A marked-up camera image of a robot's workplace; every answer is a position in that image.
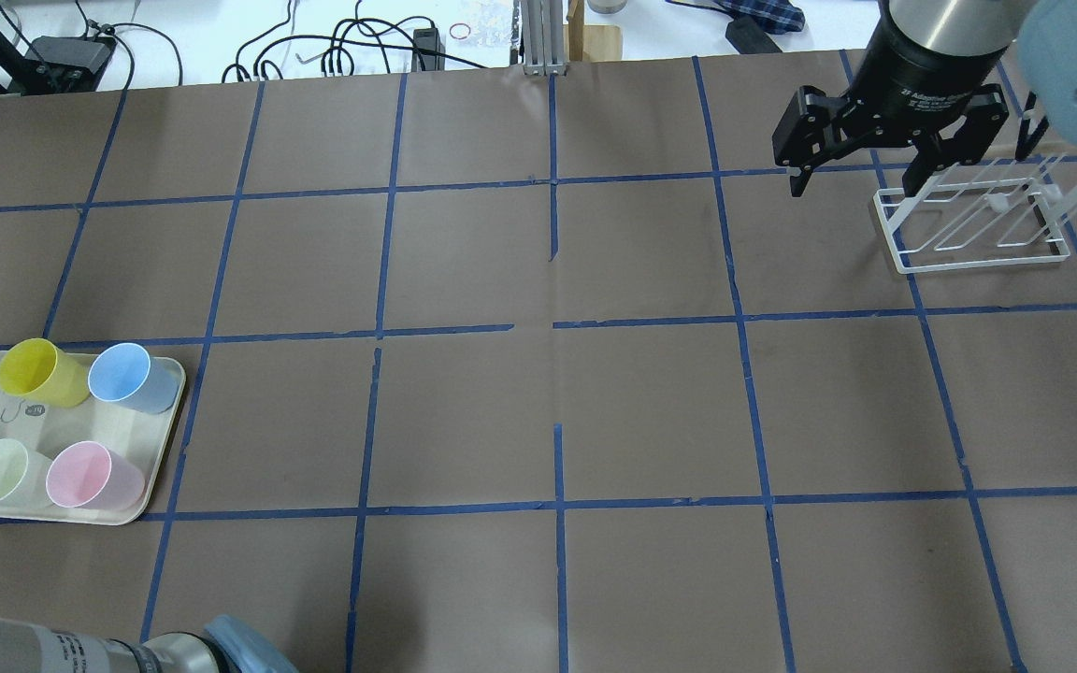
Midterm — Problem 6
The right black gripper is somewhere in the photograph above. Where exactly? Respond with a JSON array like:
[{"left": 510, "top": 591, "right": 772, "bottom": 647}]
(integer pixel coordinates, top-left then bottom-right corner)
[{"left": 772, "top": 19, "right": 1009, "bottom": 197}]

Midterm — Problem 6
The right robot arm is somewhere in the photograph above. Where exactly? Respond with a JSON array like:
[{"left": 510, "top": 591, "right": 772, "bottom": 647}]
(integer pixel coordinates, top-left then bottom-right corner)
[{"left": 772, "top": 1, "right": 1077, "bottom": 197}]

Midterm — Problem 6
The blue plastic cup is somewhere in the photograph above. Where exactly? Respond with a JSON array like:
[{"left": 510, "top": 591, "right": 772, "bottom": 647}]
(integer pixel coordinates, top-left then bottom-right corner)
[{"left": 87, "top": 342, "right": 180, "bottom": 413}]

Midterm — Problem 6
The pink plastic cup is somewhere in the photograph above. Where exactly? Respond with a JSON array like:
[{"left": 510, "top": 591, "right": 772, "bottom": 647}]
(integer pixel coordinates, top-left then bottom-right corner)
[{"left": 44, "top": 440, "right": 146, "bottom": 511}]

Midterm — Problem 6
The yellow plastic cup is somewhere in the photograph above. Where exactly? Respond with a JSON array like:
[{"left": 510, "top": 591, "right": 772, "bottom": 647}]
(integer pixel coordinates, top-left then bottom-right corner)
[{"left": 0, "top": 337, "right": 90, "bottom": 408}]

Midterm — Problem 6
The light green plastic cup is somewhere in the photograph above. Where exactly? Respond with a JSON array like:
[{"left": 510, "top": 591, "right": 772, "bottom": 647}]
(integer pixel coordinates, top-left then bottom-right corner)
[{"left": 0, "top": 437, "right": 52, "bottom": 508}]

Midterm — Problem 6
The blue plaid folded umbrella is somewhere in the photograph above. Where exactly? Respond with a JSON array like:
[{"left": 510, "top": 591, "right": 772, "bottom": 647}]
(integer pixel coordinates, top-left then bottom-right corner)
[{"left": 714, "top": 0, "right": 805, "bottom": 36}]

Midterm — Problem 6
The wooden mug tree stand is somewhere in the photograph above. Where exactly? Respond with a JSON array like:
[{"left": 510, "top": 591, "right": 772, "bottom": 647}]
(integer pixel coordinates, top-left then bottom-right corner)
[{"left": 565, "top": 1, "right": 624, "bottom": 64}]

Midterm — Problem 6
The beige plastic tray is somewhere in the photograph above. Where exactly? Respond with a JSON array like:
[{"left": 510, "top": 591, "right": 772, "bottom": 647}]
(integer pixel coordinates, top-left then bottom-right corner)
[{"left": 0, "top": 351, "right": 180, "bottom": 525}]

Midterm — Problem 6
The white wire cup rack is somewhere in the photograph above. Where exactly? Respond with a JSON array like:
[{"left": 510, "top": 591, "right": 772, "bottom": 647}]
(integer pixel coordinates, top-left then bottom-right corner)
[{"left": 871, "top": 142, "right": 1077, "bottom": 274}]

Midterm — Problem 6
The aluminium frame post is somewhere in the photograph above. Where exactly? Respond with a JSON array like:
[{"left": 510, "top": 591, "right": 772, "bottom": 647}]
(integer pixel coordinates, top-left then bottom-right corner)
[{"left": 520, "top": 0, "right": 567, "bottom": 76}]

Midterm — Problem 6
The black cable bundle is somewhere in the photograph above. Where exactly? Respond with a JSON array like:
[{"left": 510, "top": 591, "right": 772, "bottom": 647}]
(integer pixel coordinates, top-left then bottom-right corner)
[{"left": 221, "top": 0, "right": 488, "bottom": 83}]

